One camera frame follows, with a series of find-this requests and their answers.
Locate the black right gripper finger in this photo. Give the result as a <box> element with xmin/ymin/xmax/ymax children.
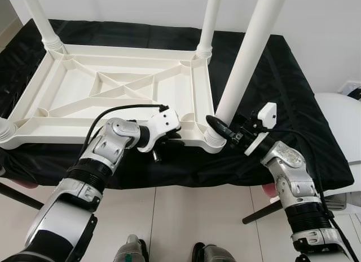
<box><xmin>206</xmin><ymin>116</ymin><xmax>232</xmax><ymax>142</ymax></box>

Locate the white plastic table leg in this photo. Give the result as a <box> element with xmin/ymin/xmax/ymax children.
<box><xmin>0</xmin><ymin>118</ymin><xmax>15</xmax><ymax>143</ymax></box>
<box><xmin>196</xmin><ymin>0</ymin><xmax>223</xmax><ymax>57</ymax></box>
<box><xmin>20</xmin><ymin>0</ymin><xmax>67</xmax><ymax>53</ymax></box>
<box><xmin>203</xmin><ymin>0</ymin><xmax>289</xmax><ymax>148</ymax></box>

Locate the white plastic table top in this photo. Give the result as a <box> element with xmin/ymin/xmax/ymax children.
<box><xmin>0</xmin><ymin>43</ymin><xmax>226</xmax><ymax>154</ymax></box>

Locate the pink cloth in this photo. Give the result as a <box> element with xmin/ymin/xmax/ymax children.
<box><xmin>262</xmin><ymin>183</ymin><xmax>278</xmax><ymax>198</ymax></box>

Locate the black metal table leg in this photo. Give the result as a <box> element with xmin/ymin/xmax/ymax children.
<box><xmin>0</xmin><ymin>183</ymin><xmax>43</xmax><ymax>210</ymax></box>
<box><xmin>243</xmin><ymin>200</ymin><xmax>283</xmax><ymax>224</ymax></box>

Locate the white dome litter box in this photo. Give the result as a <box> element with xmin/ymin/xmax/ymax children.
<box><xmin>313</xmin><ymin>93</ymin><xmax>361</xmax><ymax>212</ymax></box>

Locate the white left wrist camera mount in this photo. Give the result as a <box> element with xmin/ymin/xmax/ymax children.
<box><xmin>149</xmin><ymin>109</ymin><xmax>181</xmax><ymax>153</ymax></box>

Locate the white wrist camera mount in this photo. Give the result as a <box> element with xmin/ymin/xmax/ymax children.
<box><xmin>245</xmin><ymin>103</ymin><xmax>278</xmax><ymax>156</ymax></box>
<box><xmin>149</xmin><ymin>109</ymin><xmax>181</xmax><ymax>153</ymax></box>

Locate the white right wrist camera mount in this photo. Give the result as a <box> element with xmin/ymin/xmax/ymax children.
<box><xmin>245</xmin><ymin>103</ymin><xmax>278</xmax><ymax>156</ymax></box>

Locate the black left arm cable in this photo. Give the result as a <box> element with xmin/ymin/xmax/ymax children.
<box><xmin>85</xmin><ymin>104</ymin><xmax>170</xmax><ymax>161</ymax></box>

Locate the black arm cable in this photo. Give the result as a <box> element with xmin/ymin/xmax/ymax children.
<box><xmin>254</xmin><ymin>124</ymin><xmax>359</xmax><ymax>262</ymax></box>
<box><xmin>85</xmin><ymin>104</ymin><xmax>170</xmax><ymax>161</ymax></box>

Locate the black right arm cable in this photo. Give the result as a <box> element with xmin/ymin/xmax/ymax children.
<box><xmin>254</xmin><ymin>124</ymin><xmax>359</xmax><ymax>262</ymax></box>

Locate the white wall socket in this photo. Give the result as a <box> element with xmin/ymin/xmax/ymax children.
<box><xmin>344</xmin><ymin>81</ymin><xmax>361</xmax><ymax>94</ymax></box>

